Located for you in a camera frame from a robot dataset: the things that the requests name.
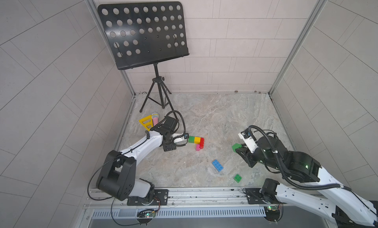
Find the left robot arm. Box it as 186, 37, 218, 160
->
87, 110, 189, 205

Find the white ventilation grille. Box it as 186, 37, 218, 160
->
92, 207, 266, 219

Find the red lego brick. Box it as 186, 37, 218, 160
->
199, 138, 204, 150

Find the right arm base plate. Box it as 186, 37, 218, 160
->
243, 188, 280, 205

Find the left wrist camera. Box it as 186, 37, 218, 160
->
173, 133, 190, 145

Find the yellow plastic triangle frame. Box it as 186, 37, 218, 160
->
139, 115, 154, 131

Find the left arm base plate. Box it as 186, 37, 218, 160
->
127, 189, 169, 206

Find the green lego brick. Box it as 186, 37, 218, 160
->
188, 136, 195, 143
233, 174, 242, 183
232, 143, 243, 153

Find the pink toy microphone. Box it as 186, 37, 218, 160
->
151, 112, 159, 126

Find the aluminium mounting rail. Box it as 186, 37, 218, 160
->
83, 187, 267, 209

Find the yellow lego brick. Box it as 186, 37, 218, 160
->
194, 136, 202, 144

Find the black perforated music stand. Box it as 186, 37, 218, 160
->
97, 1, 190, 123

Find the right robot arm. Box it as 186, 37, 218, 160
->
232, 125, 378, 228

